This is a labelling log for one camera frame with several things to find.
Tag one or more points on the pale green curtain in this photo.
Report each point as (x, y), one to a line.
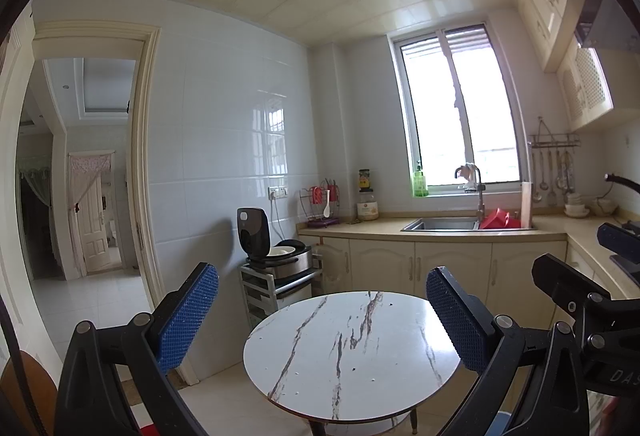
(35, 176)

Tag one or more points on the pink lace curtain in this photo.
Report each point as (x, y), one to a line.
(90, 166)

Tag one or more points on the stack of white bowls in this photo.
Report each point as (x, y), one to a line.
(576, 207)

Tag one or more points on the black stove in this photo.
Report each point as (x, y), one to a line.
(627, 272)

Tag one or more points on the red plastic basin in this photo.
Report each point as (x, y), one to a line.
(497, 220)

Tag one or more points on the steel kitchen faucet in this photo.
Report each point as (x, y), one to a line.
(481, 206)

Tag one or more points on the cream door frame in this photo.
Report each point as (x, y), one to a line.
(142, 166)

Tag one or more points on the large jar white lid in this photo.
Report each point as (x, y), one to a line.
(368, 208)

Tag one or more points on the wooden cutting board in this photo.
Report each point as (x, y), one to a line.
(526, 206)

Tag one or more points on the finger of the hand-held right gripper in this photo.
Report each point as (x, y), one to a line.
(620, 240)
(555, 276)

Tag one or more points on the clear hanging plastic bag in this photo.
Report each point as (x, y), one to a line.
(318, 266)

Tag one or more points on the pink white cloth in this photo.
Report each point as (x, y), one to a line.
(469, 171)

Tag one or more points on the black rice cooker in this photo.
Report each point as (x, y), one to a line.
(252, 231)

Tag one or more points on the white rice spoon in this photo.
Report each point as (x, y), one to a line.
(326, 210)

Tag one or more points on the grey storage cart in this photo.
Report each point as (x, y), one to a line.
(257, 296)

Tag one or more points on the small jar yellow label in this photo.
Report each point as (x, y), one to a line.
(365, 181)

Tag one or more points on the round white marble table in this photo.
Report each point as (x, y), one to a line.
(350, 366)

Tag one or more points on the blue plastic thing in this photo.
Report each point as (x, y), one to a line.
(501, 425)

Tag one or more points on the white panel door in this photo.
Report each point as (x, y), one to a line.
(95, 241)

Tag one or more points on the beige kitchen countertop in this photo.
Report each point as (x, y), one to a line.
(360, 230)

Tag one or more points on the brown wooden seat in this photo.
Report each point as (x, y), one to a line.
(35, 396)

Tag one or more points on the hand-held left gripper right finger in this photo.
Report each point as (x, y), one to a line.
(457, 321)

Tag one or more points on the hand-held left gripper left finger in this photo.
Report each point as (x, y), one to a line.
(187, 316)

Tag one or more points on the white wall socket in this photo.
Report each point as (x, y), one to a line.
(278, 192)

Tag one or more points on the red plastic thing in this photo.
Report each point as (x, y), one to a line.
(150, 430)

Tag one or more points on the sliding window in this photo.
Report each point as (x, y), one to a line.
(485, 116)

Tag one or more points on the stainless steel sink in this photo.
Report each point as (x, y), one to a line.
(435, 225)

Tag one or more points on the white bowl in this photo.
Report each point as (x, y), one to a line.
(605, 207)

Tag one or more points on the range hood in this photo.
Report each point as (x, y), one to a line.
(612, 16)

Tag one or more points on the green soap bottle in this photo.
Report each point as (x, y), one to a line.
(420, 183)

